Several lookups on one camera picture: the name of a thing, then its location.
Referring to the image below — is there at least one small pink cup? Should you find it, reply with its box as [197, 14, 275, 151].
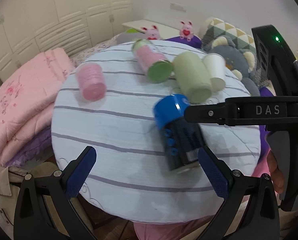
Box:
[75, 62, 107, 101]

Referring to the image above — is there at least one white paper cup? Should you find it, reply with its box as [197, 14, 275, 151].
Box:
[202, 53, 226, 92]

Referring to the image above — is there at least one green cup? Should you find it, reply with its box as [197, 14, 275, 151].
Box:
[173, 51, 212, 104]

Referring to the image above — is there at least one person's right hand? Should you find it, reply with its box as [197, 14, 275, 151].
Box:
[267, 151, 284, 194]

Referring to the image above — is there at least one blue Cool Up bottle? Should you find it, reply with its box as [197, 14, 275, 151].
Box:
[153, 94, 205, 173]

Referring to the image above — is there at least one grey bear plush pillow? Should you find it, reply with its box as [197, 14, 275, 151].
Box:
[204, 35, 260, 96]

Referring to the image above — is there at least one striped white round cushion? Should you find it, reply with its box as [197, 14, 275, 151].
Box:
[50, 39, 263, 224]

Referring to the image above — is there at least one beige cloth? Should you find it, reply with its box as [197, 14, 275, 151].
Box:
[0, 162, 68, 239]

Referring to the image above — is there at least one pink folded quilt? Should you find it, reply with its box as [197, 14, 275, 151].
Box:
[0, 48, 75, 166]

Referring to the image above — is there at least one pink blanket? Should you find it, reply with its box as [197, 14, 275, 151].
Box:
[133, 216, 213, 240]

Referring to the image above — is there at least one triangle pattern quilted pillow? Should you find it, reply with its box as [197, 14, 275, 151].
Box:
[198, 17, 256, 53]

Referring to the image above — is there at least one purple bed sheet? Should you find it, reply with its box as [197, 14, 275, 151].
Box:
[166, 35, 202, 49]

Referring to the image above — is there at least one pink label green jar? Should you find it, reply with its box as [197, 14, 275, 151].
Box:
[132, 39, 173, 83]

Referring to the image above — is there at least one right pink bunny toy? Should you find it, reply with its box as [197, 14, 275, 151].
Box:
[179, 21, 194, 42]

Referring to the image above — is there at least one pink bunny toy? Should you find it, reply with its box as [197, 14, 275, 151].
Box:
[141, 25, 162, 40]
[179, 21, 194, 42]

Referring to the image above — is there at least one left pink bunny toy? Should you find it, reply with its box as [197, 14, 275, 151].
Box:
[141, 25, 162, 40]

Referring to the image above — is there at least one cream wardrobe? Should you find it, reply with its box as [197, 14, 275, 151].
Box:
[0, 0, 132, 81]

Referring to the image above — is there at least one white wall socket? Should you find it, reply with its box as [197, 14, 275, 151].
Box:
[170, 3, 187, 12]

